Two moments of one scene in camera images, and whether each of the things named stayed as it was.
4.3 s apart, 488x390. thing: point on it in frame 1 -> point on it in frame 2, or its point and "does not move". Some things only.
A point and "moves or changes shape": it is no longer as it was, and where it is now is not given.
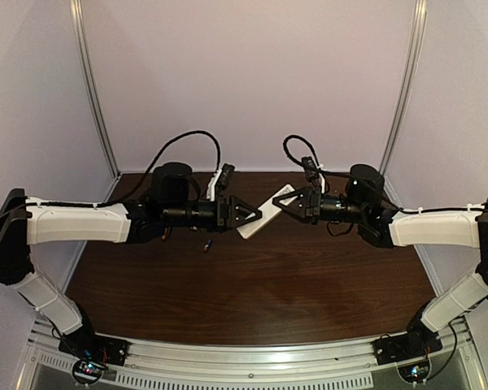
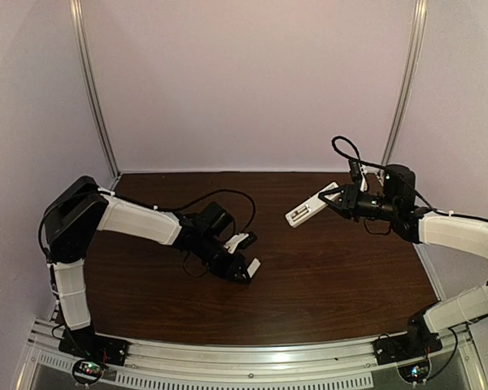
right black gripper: (311, 204) -> (348, 199)
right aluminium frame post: (420, 14) does not move
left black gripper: (223, 211) -> (229, 265)
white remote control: (268, 210) moves or changes shape
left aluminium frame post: (80, 29) does not move
